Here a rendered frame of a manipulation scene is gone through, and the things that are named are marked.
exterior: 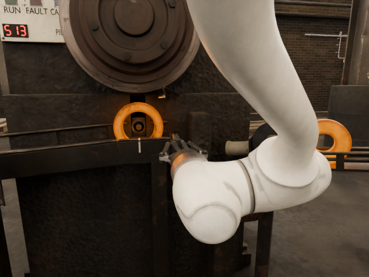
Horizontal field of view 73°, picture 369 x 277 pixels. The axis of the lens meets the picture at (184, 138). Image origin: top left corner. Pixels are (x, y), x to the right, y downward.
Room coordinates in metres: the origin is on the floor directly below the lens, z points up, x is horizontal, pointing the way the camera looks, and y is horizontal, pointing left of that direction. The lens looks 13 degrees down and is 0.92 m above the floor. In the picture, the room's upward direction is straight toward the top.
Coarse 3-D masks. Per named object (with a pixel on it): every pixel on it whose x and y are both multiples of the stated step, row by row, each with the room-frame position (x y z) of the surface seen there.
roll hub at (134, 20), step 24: (96, 0) 0.80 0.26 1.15; (120, 0) 0.80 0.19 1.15; (144, 0) 0.82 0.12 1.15; (168, 0) 0.84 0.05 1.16; (120, 24) 0.80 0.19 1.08; (144, 24) 0.82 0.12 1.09; (168, 24) 0.84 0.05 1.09; (120, 48) 0.81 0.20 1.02; (144, 48) 0.83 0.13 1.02; (168, 48) 0.84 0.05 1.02
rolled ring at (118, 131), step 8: (128, 104) 0.92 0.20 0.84; (136, 104) 0.92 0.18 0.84; (144, 104) 0.93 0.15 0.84; (120, 112) 0.91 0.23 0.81; (128, 112) 0.92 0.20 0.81; (144, 112) 0.93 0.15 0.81; (152, 112) 0.93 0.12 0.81; (120, 120) 0.91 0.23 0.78; (160, 120) 0.94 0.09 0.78; (120, 128) 0.91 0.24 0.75; (160, 128) 0.94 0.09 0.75; (120, 136) 0.91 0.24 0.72; (152, 136) 0.93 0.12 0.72; (160, 136) 0.94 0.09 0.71
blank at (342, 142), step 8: (320, 120) 0.80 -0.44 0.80; (328, 120) 0.79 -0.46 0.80; (320, 128) 0.80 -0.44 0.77; (328, 128) 0.79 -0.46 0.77; (336, 128) 0.78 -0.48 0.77; (344, 128) 0.77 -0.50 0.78; (336, 136) 0.78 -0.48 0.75; (344, 136) 0.77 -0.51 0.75; (336, 144) 0.78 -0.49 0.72; (344, 144) 0.77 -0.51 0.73
